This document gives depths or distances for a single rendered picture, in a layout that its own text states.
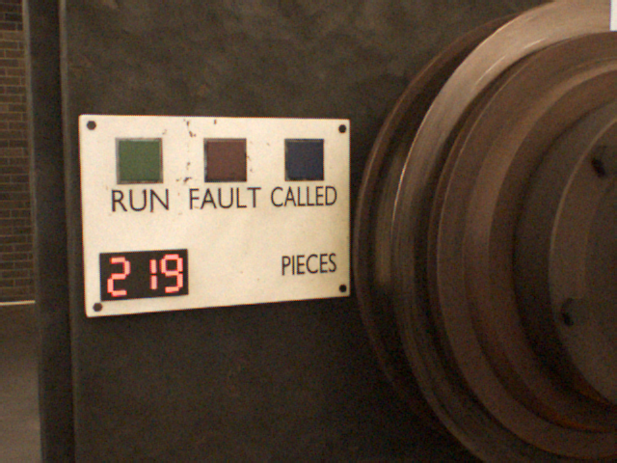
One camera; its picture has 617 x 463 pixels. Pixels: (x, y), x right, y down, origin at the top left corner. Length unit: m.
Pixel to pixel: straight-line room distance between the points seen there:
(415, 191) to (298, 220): 0.15
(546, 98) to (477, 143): 0.07
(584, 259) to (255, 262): 0.30
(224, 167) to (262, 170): 0.04
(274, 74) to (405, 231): 0.22
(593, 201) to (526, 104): 0.10
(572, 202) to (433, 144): 0.12
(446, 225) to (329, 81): 0.22
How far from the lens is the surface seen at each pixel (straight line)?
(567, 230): 0.59
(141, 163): 0.66
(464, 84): 0.64
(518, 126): 0.63
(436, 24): 0.81
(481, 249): 0.61
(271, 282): 0.71
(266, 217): 0.70
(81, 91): 0.68
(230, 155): 0.68
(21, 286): 6.71
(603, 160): 0.60
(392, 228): 0.60
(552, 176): 0.61
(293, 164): 0.70
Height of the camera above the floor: 1.20
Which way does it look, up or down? 5 degrees down
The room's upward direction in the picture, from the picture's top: straight up
